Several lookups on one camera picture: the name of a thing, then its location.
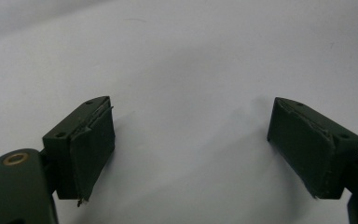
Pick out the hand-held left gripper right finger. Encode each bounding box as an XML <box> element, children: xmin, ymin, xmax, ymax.
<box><xmin>266</xmin><ymin>96</ymin><xmax>358</xmax><ymax>201</ymax></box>

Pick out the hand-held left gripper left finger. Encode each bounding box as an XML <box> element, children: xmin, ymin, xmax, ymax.
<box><xmin>42</xmin><ymin>95</ymin><xmax>117</xmax><ymax>208</ymax></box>

